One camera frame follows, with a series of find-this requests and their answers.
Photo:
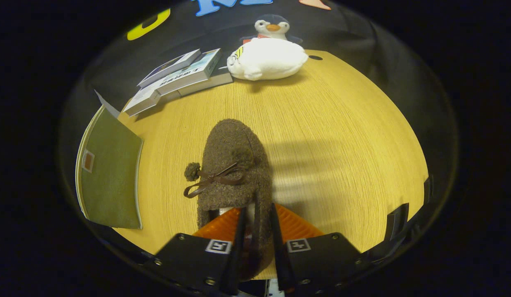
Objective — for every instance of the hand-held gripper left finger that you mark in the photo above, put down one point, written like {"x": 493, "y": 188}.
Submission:
{"x": 236, "y": 255}

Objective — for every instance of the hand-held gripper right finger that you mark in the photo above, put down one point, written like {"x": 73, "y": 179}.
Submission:
{"x": 279, "y": 255}

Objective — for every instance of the brown fuzzy slipper shoe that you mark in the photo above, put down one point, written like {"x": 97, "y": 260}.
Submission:
{"x": 230, "y": 148}

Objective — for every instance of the green fabric storage box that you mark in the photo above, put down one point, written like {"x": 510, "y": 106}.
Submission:
{"x": 111, "y": 177}

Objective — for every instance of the black book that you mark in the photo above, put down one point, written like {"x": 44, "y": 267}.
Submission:
{"x": 210, "y": 83}

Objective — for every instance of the white plush toy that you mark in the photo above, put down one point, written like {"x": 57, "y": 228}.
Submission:
{"x": 267, "y": 60}

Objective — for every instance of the white book with blue picture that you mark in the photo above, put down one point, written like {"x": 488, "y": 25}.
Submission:
{"x": 173, "y": 65}

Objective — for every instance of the penguin plush toy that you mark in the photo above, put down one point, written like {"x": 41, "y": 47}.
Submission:
{"x": 271, "y": 27}

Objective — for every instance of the black backdrop cloth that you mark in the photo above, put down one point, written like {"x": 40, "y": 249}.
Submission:
{"x": 346, "y": 24}

